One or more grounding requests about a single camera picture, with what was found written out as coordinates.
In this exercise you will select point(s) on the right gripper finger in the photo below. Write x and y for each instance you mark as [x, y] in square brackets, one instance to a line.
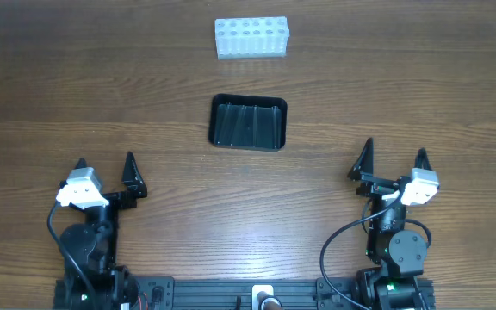
[423, 161]
[365, 165]

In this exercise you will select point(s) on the mounting rail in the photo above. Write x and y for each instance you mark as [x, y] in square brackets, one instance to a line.
[213, 295]

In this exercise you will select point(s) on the white test tube rack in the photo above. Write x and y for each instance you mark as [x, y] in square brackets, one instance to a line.
[248, 45]

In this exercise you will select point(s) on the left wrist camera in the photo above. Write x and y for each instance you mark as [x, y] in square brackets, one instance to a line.
[80, 189]

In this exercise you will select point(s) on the clear test tube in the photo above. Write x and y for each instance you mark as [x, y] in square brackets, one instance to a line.
[277, 127]

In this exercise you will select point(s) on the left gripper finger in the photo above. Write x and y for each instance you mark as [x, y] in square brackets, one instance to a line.
[81, 164]
[134, 181]

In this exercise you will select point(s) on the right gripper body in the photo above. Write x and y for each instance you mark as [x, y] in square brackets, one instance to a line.
[377, 187]

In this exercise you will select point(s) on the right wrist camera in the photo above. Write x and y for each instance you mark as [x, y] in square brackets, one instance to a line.
[420, 187]

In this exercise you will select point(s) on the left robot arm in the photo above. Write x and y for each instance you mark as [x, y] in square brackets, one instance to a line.
[86, 245]

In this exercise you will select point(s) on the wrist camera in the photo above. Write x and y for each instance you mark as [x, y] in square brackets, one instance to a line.
[80, 189]
[420, 187]

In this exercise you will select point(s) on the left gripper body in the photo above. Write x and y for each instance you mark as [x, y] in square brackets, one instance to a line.
[121, 200]

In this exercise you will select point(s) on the black tray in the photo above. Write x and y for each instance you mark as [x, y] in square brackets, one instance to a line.
[269, 98]

